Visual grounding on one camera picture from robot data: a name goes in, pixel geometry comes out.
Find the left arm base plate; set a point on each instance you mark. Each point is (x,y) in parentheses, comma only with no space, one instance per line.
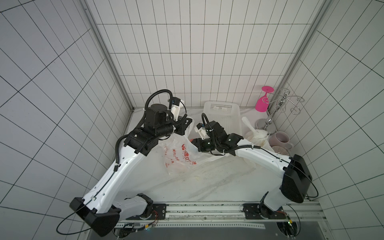
(155,211)

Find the aluminium mounting rail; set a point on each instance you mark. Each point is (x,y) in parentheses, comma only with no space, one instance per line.
(223,214)

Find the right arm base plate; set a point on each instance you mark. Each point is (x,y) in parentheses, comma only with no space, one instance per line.
(252,211)

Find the metal glass rack stand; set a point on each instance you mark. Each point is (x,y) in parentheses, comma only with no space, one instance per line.
(278,106)

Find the white printed plastic bag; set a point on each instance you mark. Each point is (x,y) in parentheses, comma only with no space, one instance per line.
(257,137)

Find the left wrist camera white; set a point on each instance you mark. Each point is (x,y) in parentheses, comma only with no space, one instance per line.
(177,104)

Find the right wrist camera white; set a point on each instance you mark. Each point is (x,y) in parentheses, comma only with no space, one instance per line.
(201,130)

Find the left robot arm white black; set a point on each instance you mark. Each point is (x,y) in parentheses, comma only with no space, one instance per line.
(98,208)

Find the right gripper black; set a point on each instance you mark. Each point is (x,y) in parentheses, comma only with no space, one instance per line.
(199,144)

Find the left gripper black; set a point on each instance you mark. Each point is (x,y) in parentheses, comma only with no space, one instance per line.
(183,125)

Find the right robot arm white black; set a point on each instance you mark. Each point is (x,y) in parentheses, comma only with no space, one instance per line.
(293,171)

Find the pink wine glass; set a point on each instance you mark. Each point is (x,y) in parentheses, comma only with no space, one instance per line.
(263,102)

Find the white basket perforated plastic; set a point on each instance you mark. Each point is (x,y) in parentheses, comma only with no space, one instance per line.
(226,114)

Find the pale pink mug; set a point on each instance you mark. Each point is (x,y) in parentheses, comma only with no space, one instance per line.
(281,139)

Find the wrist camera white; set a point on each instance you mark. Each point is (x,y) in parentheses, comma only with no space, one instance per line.
(201,130)
(177,104)

